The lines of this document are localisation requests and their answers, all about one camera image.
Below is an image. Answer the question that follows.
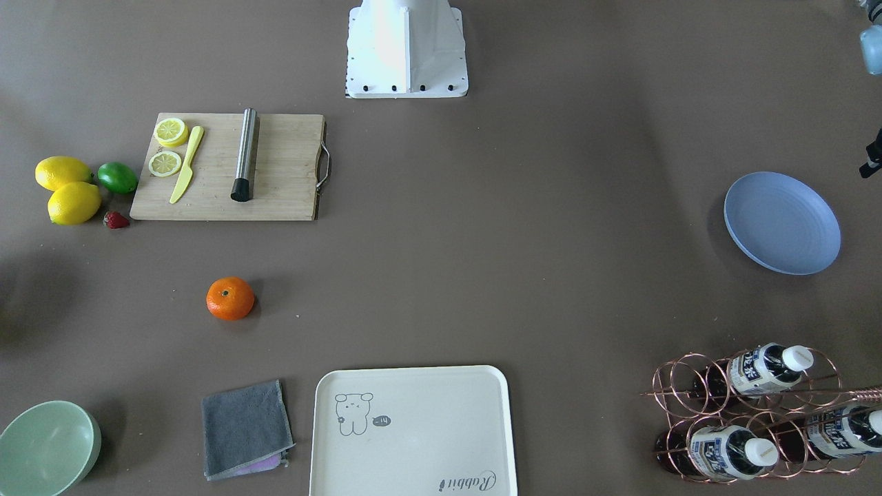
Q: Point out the orange fruit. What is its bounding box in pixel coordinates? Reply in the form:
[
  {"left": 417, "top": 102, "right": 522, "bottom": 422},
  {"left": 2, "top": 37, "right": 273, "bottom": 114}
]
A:
[{"left": 205, "top": 276, "right": 256, "bottom": 321}]

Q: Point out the blue plate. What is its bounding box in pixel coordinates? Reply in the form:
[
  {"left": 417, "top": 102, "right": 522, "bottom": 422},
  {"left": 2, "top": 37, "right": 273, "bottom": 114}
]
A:
[{"left": 724, "top": 172, "right": 842, "bottom": 276}]

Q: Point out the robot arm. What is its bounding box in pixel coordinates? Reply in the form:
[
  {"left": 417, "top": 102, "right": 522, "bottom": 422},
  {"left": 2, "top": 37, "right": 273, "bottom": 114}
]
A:
[{"left": 856, "top": 1, "right": 881, "bottom": 76}]

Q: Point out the wooden cutting board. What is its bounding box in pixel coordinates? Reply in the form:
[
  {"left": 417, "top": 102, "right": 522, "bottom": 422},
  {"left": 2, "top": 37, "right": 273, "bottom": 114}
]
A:
[{"left": 130, "top": 112, "right": 327, "bottom": 222}]

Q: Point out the cream rabbit tray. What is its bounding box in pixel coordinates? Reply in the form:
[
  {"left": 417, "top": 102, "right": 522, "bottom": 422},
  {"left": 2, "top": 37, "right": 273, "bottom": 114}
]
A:
[{"left": 309, "top": 365, "right": 519, "bottom": 495}]

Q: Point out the steel muddler black tip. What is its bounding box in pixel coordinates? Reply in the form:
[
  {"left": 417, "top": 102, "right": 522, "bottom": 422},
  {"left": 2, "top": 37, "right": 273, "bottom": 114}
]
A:
[{"left": 230, "top": 107, "right": 260, "bottom": 202}]

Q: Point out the yellow plastic knife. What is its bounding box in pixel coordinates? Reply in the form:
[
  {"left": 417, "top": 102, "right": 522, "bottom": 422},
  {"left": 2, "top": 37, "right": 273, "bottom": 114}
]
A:
[{"left": 168, "top": 125, "right": 205, "bottom": 204}]

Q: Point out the grey folded cloth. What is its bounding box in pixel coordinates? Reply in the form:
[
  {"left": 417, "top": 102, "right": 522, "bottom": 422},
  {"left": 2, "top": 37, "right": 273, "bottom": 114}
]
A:
[{"left": 201, "top": 380, "right": 295, "bottom": 482}]

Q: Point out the lemon slice inner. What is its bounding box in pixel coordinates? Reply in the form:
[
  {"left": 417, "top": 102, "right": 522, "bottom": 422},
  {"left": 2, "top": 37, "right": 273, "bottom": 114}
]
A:
[{"left": 147, "top": 150, "right": 183, "bottom": 178}]

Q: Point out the lemon slice near edge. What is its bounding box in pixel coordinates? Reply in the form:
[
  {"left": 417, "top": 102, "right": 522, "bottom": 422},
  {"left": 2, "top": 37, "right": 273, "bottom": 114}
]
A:
[{"left": 152, "top": 117, "right": 189, "bottom": 148}]

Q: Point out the red strawberry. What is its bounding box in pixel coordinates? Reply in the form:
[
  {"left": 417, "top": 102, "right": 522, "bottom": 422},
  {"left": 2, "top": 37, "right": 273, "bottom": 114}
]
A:
[{"left": 102, "top": 211, "right": 130, "bottom": 229}]

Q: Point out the green lime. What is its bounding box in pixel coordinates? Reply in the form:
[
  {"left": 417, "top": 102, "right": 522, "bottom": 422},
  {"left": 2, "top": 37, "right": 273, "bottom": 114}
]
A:
[{"left": 96, "top": 161, "right": 139, "bottom": 194}]

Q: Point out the tea bottle two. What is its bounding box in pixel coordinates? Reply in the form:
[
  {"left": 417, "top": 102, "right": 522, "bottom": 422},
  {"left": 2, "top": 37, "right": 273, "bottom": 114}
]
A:
[{"left": 655, "top": 426, "right": 780, "bottom": 483}]

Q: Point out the tea bottle one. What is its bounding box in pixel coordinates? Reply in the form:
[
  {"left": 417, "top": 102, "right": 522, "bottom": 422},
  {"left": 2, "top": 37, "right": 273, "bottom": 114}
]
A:
[{"left": 692, "top": 342, "right": 815, "bottom": 403}]

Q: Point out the yellow lemon inner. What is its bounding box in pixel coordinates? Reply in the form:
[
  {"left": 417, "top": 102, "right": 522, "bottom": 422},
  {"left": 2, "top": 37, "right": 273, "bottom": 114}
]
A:
[{"left": 47, "top": 182, "right": 101, "bottom": 225}]

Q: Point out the yellow lemon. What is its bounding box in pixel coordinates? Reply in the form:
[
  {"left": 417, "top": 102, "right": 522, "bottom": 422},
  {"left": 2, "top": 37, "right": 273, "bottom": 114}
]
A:
[
  {"left": 47, "top": 182, "right": 101, "bottom": 225},
  {"left": 34, "top": 155, "right": 92, "bottom": 192}
]

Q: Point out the yellow lemon outer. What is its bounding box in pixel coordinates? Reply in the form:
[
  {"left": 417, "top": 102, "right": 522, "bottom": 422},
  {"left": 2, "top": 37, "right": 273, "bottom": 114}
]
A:
[{"left": 34, "top": 155, "right": 92, "bottom": 192}]

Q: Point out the tea bottle three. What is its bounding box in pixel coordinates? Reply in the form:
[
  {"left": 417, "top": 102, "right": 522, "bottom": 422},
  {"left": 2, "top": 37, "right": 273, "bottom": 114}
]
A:
[{"left": 770, "top": 403, "right": 881, "bottom": 462}]

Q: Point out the green bowl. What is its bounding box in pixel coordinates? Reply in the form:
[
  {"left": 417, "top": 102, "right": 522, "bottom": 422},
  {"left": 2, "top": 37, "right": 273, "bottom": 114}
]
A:
[{"left": 1, "top": 401, "right": 102, "bottom": 495}]

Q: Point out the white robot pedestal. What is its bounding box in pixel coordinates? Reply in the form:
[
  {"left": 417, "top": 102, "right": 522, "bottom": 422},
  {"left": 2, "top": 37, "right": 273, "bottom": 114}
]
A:
[{"left": 345, "top": 1, "right": 469, "bottom": 99}]

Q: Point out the copper wire bottle rack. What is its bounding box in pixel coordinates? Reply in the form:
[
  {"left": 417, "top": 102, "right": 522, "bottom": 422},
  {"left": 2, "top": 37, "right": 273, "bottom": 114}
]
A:
[{"left": 648, "top": 351, "right": 880, "bottom": 484}]

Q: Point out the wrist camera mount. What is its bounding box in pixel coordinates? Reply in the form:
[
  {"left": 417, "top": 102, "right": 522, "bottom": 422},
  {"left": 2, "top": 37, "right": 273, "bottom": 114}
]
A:
[{"left": 858, "top": 129, "right": 882, "bottom": 179}]

